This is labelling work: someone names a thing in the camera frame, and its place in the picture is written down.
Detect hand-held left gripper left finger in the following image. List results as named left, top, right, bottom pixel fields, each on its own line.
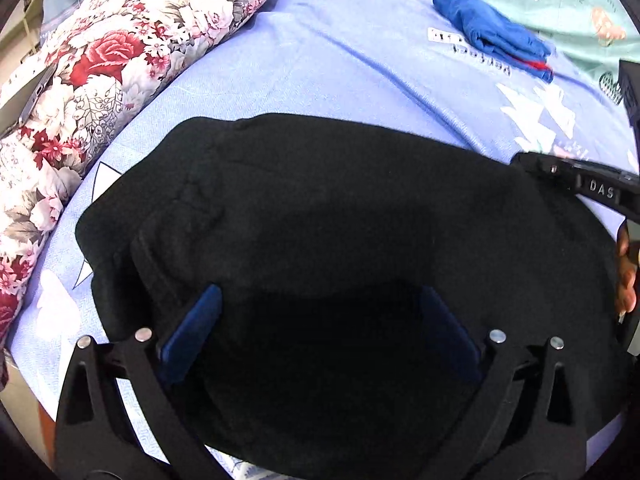
left=54, top=284, right=228, bottom=480

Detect wooden bed rail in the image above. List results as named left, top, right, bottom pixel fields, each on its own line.
left=0, top=372, right=56, bottom=461

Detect folded blue garment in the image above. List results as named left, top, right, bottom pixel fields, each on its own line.
left=432, top=0, right=556, bottom=83

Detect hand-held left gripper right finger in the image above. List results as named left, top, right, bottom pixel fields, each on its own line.
left=415, top=285, right=588, bottom=480

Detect person's right hand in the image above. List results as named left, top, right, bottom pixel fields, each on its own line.
left=614, top=220, right=640, bottom=317

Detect dark smartphone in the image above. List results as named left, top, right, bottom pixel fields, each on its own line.
left=0, top=62, right=58, bottom=136

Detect black pants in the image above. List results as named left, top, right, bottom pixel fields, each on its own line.
left=75, top=114, right=628, bottom=480

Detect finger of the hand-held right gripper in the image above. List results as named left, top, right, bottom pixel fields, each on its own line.
left=511, top=152, right=581, bottom=196

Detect floral bolster pillow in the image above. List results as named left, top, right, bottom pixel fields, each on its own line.
left=0, top=0, right=293, bottom=356

